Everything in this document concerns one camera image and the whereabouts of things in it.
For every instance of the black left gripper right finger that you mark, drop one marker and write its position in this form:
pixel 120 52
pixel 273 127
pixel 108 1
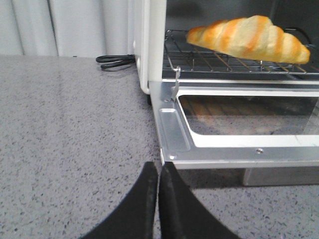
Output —
pixel 181 214

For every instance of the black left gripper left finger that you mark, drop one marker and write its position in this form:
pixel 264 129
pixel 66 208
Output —
pixel 133 218

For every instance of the oven glass door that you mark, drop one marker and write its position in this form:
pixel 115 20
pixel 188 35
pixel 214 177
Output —
pixel 267 130

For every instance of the striped croissant bread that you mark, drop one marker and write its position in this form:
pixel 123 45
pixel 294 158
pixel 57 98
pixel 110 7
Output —
pixel 254 38

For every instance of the white toaster oven body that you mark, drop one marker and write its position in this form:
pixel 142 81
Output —
pixel 154 17

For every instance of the grey curtain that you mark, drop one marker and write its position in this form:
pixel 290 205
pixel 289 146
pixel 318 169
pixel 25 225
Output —
pixel 80 28

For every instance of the metal wire oven rack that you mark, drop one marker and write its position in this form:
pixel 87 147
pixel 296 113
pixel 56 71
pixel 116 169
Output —
pixel 187 58

